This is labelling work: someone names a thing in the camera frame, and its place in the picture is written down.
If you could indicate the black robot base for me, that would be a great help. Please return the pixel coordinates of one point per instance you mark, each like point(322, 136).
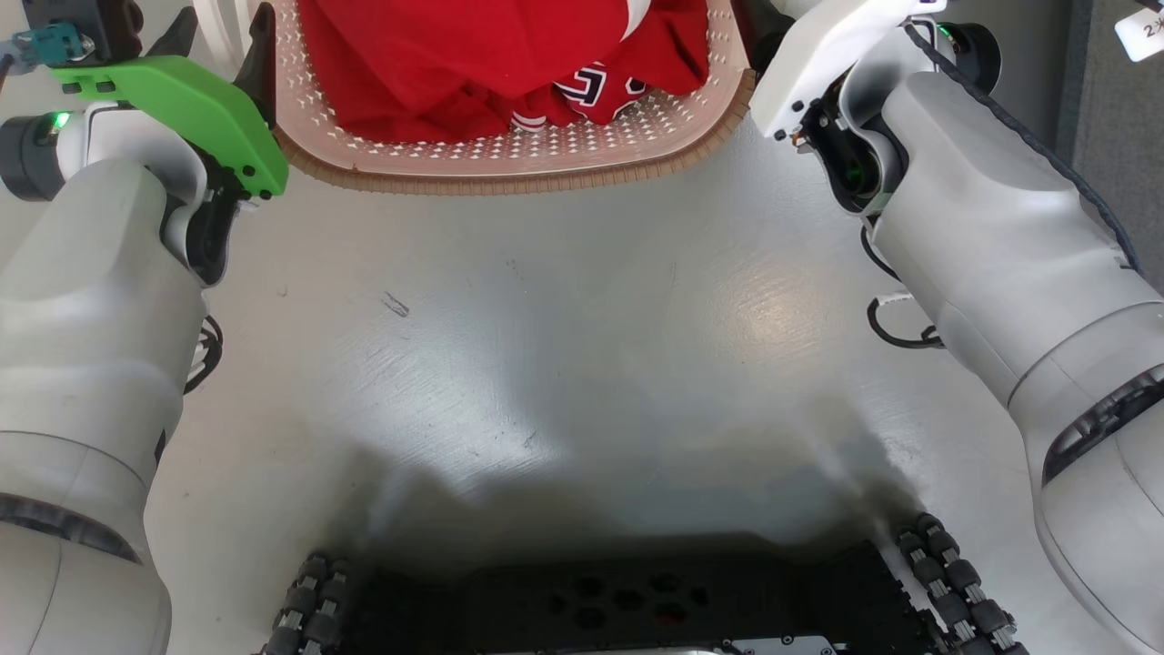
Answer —
point(637, 600)

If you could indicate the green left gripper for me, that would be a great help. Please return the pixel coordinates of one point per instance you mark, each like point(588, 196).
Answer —
point(200, 109)

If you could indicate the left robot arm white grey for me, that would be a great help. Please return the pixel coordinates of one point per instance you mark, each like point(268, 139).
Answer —
point(91, 364)

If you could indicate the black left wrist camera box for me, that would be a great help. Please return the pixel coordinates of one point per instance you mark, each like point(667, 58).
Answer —
point(100, 23)

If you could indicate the black roller omni wheel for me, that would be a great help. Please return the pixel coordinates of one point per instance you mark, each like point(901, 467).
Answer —
point(309, 600)
point(955, 573)

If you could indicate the grey fabric sofa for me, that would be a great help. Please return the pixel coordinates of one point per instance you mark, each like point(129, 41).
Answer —
point(1123, 155)

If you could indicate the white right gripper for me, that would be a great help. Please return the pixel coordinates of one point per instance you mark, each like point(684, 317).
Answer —
point(818, 55)

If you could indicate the red jersey with white print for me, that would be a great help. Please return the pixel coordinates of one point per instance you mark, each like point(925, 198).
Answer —
point(600, 89)

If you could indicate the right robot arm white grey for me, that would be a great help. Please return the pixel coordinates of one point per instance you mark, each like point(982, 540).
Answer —
point(1000, 255)

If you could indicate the white paper label tag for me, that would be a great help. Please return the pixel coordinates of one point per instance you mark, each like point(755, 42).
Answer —
point(1141, 35)

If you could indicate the red garment with logo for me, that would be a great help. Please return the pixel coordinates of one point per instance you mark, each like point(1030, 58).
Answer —
point(409, 73)

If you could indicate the pink perforated laundry basket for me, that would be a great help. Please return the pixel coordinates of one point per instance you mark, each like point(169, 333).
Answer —
point(509, 159)

